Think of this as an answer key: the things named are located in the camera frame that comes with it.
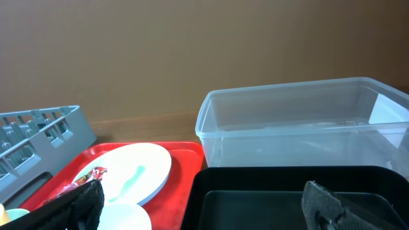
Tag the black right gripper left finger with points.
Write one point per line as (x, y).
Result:
(78, 209)

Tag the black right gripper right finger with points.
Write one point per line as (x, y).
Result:
(324, 209)

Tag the light blue bowl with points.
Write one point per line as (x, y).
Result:
(124, 217)

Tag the red snack wrapper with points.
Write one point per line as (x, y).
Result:
(97, 173)

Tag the white round plate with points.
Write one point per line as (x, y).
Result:
(135, 172)

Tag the pale green saucer bowl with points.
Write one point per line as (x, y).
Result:
(16, 213)

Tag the yellow cup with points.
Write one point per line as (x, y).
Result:
(4, 218)

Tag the grey dishwasher rack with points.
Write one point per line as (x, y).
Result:
(36, 144)

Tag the black plastic tray bin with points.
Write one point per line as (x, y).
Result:
(271, 197)

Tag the red plastic tray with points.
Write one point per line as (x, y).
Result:
(166, 209)

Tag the clear plastic bin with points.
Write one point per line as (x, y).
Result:
(351, 121)

